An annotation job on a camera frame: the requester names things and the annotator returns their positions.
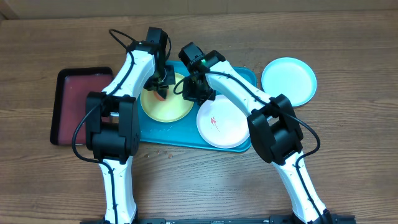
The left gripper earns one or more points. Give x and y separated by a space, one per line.
170 80

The black red-lined tray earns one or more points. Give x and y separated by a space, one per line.
73 86

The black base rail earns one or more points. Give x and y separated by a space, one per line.
273 219

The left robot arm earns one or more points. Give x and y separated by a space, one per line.
112 122

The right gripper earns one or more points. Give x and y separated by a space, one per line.
192 96

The green plate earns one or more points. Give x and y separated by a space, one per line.
171 109

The red sponge with dark scourer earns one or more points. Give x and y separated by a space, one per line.
162 95

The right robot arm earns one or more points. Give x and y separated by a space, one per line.
275 131

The light blue plate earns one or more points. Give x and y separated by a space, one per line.
290 77

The white plate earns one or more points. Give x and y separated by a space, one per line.
222 124

